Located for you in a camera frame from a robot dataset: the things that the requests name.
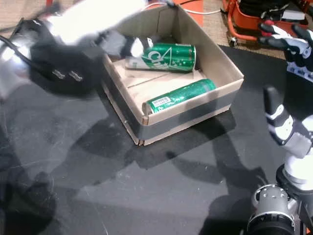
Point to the grey flat box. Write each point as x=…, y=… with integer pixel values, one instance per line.
x=293, y=15

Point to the cardboard box with grey tape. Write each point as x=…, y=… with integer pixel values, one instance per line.
x=215, y=66

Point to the black bag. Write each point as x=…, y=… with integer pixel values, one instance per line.
x=264, y=7

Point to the orange metal cart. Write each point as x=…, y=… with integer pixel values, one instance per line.
x=244, y=27

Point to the green soda can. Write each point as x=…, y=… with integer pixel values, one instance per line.
x=171, y=56
x=181, y=96

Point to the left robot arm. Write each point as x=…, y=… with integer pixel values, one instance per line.
x=12, y=71

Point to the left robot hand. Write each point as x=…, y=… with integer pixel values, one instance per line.
x=97, y=17

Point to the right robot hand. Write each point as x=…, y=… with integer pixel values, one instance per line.
x=298, y=147

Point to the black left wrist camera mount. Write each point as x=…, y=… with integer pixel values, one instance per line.
x=63, y=80

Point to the red metal frame leg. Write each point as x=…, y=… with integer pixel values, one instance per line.
x=49, y=2

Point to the orange flat board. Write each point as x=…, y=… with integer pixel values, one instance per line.
x=193, y=12

